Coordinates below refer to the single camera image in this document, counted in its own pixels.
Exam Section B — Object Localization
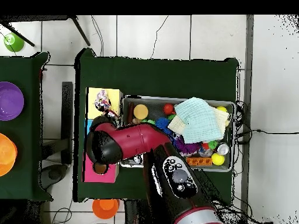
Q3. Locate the colourful fabric knot toy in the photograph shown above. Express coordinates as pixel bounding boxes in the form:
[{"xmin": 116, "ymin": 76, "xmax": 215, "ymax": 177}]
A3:
[{"xmin": 93, "ymin": 89, "xmax": 112, "ymax": 111}]

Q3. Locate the light blue waffle cloth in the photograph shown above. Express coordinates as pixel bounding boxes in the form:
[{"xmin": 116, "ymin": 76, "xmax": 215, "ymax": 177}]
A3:
[{"xmin": 173, "ymin": 97, "xmax": 224, "ymax": 144}]

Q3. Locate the cream waffle cloth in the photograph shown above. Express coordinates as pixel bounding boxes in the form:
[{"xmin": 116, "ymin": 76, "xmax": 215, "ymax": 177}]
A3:
[{"xmin": 167, "ymin": 106, "xmax": 231, "ymax": 135}]

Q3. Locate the silver mesh bin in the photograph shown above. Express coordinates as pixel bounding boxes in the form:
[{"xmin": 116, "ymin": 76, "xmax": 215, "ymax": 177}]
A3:
[{"xmin": 118, "ymin": 94, "xmax": 237, "ymax": 173}]

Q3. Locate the wooden box with three holes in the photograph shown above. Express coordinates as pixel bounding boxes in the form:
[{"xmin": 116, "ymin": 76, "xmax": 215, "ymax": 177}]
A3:
[{"xmin": 82, "ymin": 87, "xmax": 124, "ymax": 184}]

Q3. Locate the orange sponge disc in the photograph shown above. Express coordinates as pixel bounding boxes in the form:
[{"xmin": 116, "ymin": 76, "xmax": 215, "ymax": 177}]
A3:
[{"xmin": 133, "ymin": 104, "xmax": 150, "ymax": 120}]

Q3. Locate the black upright panel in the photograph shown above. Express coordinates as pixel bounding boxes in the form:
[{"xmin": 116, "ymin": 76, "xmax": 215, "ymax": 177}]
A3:
[{"xmin": 61, "ymin": 81, "xmax": 74, "ymax": 165}]

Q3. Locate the blue spiky ball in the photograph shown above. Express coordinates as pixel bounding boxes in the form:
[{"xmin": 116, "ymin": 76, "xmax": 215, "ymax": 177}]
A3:
[{"xmin": 155, "ymin": 117, "xmax": 172, "ymax": 135}]

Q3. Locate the red orange ball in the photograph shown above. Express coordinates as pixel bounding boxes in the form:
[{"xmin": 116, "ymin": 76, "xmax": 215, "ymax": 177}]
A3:
[{"xmin": 162, "ymin": 103, "xmax": 175, "ymax": 116}]

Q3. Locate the purple spiky ball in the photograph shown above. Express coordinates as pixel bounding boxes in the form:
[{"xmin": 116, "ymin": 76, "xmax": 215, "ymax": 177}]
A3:
[{"xmin": 173, "ymin": 136, "xmax": 201, "ymax": 158}]

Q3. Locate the black tripod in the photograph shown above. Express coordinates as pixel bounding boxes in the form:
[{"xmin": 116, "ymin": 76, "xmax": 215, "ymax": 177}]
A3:
[{"xmin": 0, "ymin": 15, "xmax": 91, "ymax": 47}]

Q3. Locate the orange cup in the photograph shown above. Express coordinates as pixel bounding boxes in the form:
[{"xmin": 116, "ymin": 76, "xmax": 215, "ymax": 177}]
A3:
[{"xmin": 92, "ymin": 198, "xmax": 120, "ymax": 220}]

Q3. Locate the dark green side tablecloth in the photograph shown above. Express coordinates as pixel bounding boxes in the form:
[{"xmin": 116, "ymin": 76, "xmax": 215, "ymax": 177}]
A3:
[{"xmin": 0, "ymin": 51, "xmax": 53, "ymax": 202}]

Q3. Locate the orange plastic grid block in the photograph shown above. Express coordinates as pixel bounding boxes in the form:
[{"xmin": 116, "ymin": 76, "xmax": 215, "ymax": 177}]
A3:
[{"xmin": 186, "ymin": 157, "xmax": 213, "ymax": 166}]

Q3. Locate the purple bowl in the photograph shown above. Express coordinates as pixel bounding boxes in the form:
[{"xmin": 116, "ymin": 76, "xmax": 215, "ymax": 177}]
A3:
[{"xmin": 0, "ymin": 81, "xmax": 25, "ymax": 121}]

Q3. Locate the orange bowl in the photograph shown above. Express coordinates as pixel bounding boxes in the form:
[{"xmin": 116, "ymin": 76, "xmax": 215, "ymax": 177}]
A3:
[{"xmin": 0, "ymin": 132, "xmax": 18, "ymax": 177}]

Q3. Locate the round silver can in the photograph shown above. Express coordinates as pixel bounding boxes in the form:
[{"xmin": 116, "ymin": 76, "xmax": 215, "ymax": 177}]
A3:
[{"xmin": 216, "ymin": 142, "xmax": 230, "ymax": 156}]

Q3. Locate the green cup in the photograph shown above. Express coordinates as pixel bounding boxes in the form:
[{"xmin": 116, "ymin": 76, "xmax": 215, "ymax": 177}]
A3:
[{"xmin": 3, "ymin": 32, "xmax": 25, "ymax": 53}]

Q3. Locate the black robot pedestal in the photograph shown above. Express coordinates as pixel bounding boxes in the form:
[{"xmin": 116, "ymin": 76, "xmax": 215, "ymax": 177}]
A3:
[{"xmin": 123, "ymin": 199, "xmax": 150, "ymax": 224}]

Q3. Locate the black cable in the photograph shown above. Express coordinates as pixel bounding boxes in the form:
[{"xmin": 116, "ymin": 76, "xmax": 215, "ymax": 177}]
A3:
[{"xmin": 235, "ymin": 128, "xmax": 299, "ymax": 138}]

